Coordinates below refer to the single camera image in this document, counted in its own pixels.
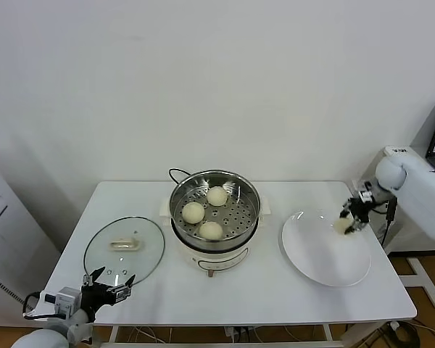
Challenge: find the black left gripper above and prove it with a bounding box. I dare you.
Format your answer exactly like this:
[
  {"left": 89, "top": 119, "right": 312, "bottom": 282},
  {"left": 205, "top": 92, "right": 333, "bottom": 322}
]
[{"left": 80, "top": 266, "right": 136, "bottom": 315}]

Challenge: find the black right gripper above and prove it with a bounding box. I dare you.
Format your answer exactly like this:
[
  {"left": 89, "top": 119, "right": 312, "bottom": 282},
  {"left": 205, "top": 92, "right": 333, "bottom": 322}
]
[{"left": 340, "top": 198, "right": 371, "bottom": 236}]

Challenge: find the white steamed baozi bun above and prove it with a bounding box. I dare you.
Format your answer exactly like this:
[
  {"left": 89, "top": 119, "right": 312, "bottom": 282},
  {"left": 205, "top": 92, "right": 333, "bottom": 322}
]
[
  {"left": 181, "top": 202, "right": 206, "bottom": 225},
  {"left": 333, "top": 216, "right": 355, "bottom": 236},
  {"left": 206, "top": 186, "right": 229, "bottom": 208},
  {"left": 198, "top": 220, "right": 224, "bottom": 242}
]

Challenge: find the round glass pot lid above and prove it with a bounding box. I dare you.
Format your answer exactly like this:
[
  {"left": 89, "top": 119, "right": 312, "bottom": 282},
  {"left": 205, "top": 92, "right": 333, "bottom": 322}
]
[{"left": 83, "top": 216, "right": 166, "bottom": 288}]

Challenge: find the perforated steel steamer basket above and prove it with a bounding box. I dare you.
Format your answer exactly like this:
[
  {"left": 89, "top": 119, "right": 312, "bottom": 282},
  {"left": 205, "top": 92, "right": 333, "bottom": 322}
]
[{"left": 169, "top": 169, "right": 261, "bottom": 252}]

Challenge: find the large white round plate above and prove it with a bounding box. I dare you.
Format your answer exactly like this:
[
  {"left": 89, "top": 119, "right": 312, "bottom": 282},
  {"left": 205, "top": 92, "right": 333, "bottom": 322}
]
[{"left": 281, "top": 209, "right": 372, "bottom": 289}]

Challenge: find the cream electric cooking pot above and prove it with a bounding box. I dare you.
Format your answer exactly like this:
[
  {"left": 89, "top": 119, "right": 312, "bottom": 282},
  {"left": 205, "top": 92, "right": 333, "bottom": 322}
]
[{"left": 160, "top": 195, "right": 273, "bottom": 279}]

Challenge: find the grey metal cabinet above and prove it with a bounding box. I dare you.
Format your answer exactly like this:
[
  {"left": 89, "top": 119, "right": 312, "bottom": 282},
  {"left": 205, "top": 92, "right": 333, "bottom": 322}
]
[{"left": 0, "top": 148, "right": 63, "bottom": 317}]

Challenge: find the white power strip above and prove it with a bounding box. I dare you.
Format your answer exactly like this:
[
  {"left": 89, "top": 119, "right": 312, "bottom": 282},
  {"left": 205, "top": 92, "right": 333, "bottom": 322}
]
[{"left": 223, "top": 326, "right": 257, "bottom": 344}]

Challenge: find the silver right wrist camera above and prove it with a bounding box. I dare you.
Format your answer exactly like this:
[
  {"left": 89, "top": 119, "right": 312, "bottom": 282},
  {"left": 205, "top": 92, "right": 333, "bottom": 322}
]
[{"left": 357, "top": 181, "right": 375, "bottom": 204}]

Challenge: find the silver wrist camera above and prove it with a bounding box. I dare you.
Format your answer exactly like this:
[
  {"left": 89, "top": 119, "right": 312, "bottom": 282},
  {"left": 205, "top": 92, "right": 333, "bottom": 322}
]
[
  {"left": 43, "top": 286, "right": 83, "bottom": 317},
  {"left": 357, "top": 181, "right": 375, "bottom": 204}
]

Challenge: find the black laptop power adapter cord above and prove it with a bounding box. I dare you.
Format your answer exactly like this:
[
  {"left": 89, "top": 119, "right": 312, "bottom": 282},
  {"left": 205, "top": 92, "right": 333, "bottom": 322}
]
[{"left": 380, "top": 197, "right": 399, "bottom": 248}]

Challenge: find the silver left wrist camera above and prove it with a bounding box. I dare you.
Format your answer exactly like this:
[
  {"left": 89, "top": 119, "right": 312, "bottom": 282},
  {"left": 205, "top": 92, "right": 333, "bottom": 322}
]
[{"left": 43, "top": 286, "right": 83, "bottom": 317}]

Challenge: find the white table leg frame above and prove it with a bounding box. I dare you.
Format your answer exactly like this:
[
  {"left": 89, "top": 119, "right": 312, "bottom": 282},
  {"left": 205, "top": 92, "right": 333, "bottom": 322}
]
[{"left": 90, "top": 320, "right": 397, "bottom": 348}]

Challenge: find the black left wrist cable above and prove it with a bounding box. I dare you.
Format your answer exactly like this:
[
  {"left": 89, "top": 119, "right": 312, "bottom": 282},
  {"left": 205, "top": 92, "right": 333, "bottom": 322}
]
[{"left": 22, "top": 291, "right": 59, "bottom": 322}]

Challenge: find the black pot power cable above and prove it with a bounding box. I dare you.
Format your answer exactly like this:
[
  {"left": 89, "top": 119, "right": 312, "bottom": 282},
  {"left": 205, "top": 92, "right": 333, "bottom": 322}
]
[{"left": 168, "top": 167, "right": 195, "bottom": 186}]

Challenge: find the black coiled floor cable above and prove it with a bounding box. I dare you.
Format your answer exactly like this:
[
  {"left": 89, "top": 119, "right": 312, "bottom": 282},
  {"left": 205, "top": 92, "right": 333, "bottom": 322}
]
[{"left": 389, "top": 320, "right": 421, "bottom": 348}]

